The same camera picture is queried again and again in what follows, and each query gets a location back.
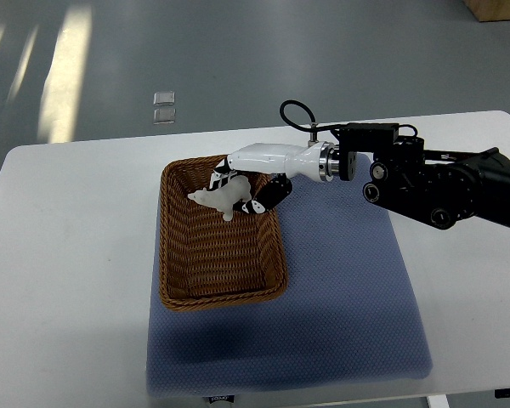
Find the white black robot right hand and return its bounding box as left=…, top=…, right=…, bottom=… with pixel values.
left=209, top=142, right=339, bottom=214

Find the white bear figurine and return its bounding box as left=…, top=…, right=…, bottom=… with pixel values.
left=187, top=175, right=252, bottom=222

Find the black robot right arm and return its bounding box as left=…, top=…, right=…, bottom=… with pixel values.
left=280, top=99, right=510, bottom=230

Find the brown wicker basket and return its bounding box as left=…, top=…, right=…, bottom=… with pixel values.
left=158, top=156, right=288, bottom=312

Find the lower silver floor plate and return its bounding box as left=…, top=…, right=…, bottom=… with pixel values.
left=153, top=108, right=176, bottom=124

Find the silver floor plate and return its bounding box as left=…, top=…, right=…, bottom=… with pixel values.
left=153, top=108, right=176, bottom=124
left=153, top=91, right=175, bottom=106

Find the upper silver floor plate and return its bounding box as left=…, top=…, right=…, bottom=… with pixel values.
left=153, top=91, right=175, bottom=106

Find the blue quilted mat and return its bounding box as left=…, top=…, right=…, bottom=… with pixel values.
left=146, top=155, right=432, bottom=398

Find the black label under table edge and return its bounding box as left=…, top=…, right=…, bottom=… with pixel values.
left=208, top=395, right=235, bottom=404

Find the wooden box corner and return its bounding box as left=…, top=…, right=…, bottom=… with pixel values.
left=463, top=0, right=510, bottom=22

